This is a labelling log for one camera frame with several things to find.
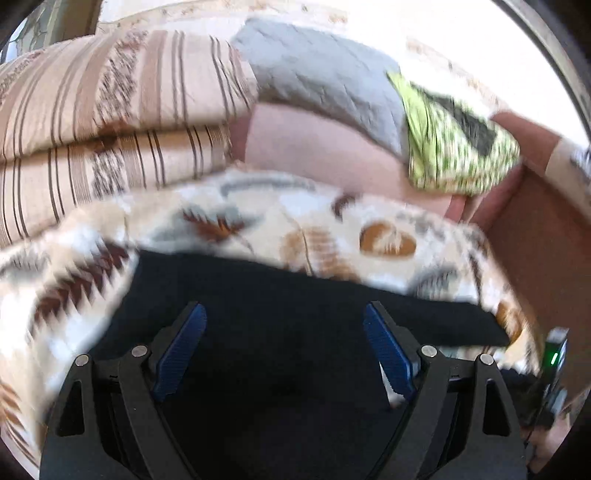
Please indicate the dark grey cloth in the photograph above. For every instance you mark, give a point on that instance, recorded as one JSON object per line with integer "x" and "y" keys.
{"x": 466, "y": 122}

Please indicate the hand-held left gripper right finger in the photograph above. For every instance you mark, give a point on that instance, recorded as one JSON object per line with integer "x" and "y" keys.
{"x": 388, "y": 351}

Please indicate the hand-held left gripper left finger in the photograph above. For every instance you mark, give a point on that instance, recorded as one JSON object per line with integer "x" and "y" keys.
{"x": 180, "y": 351}

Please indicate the pink brown sofa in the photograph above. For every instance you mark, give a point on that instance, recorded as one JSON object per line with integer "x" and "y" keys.
{"x": 314, "y": 138}

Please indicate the black pants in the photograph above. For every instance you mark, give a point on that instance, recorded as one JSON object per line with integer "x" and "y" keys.
{"x": 277, "y": 323}

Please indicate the green patterned quilt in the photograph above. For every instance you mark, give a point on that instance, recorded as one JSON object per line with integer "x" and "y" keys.
{"x": 429, "y": 159}

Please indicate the leaf printed blanket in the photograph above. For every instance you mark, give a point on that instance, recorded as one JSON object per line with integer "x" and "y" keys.
{"x": 392, "y": 217}

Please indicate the grey quilted blanket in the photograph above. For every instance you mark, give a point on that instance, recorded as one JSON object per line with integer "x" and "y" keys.
{"x": 318, "y": 69}

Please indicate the striped beige pillow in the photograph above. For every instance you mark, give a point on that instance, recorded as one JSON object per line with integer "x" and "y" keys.
{"x": 92, "y": 180}
{"x": 115, "y": 87}

